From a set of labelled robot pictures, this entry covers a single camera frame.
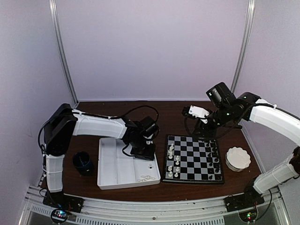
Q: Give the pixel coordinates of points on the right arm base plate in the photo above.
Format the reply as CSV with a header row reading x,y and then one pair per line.
x,y
242,201

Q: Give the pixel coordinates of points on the aluminium front rail frame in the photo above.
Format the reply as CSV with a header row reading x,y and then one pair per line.
x,y
210,211

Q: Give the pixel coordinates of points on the left aluminium corner post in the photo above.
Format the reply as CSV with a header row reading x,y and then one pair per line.
x,y
62,55

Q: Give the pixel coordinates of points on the right aluminium corner post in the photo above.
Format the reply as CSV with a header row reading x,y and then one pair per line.
x,y
244,44

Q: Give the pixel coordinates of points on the white plastic compartment tray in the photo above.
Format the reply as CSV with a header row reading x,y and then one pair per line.
x,y
116,170

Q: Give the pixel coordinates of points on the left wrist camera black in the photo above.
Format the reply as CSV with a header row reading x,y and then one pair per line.
x,y
148,128

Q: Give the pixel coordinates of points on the white scalloped bowl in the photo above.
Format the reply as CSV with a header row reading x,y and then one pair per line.
x,y
237,159

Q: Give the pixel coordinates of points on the white piece passed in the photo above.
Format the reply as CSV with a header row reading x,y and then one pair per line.
x,y
170,156

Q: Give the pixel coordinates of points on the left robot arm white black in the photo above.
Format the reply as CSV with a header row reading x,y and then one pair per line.
x,y
55,136

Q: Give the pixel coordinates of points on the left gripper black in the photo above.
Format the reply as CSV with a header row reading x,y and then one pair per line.
x,y
149,155

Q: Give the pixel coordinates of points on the aluminium corner post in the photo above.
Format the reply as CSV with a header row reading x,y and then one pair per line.
x,y
62,55
244,44

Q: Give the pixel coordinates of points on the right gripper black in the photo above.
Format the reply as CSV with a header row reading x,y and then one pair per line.
x,y
205,130

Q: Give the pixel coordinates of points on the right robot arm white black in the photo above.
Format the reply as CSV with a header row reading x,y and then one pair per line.
x,y
251,107

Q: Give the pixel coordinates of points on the black white chess board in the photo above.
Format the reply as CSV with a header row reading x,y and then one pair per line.
x,y
200,161

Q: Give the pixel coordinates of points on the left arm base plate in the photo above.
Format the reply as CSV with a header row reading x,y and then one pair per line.
x,y
65,202

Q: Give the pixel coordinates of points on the white piece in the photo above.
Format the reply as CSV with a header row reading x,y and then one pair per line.
x,y
171,148

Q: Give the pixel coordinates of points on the dark blue mug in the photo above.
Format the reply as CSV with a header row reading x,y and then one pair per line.
x,y
83,163

